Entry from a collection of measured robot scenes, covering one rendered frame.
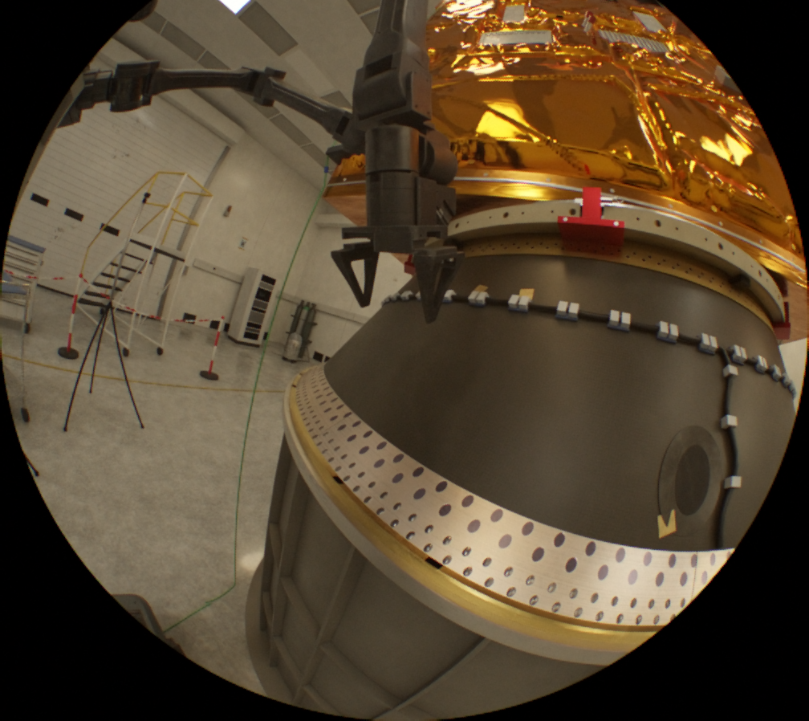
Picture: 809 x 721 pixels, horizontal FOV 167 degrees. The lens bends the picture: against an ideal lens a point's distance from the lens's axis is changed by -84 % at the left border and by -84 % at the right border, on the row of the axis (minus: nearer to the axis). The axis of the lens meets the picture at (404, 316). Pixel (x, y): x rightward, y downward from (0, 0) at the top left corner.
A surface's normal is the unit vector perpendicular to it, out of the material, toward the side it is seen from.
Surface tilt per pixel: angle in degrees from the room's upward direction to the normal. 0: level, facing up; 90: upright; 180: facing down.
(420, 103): 90
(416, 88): 90
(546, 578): 43
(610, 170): 135
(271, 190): 90
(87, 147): 90
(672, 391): 62
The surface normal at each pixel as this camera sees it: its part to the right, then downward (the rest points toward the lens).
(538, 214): -0.68, -0.27
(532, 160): -0.50, 0.48
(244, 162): 0.86, 0.22
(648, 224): -0.50, -0.23
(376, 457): -0.27, -0.89
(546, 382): -0.41, -0.67
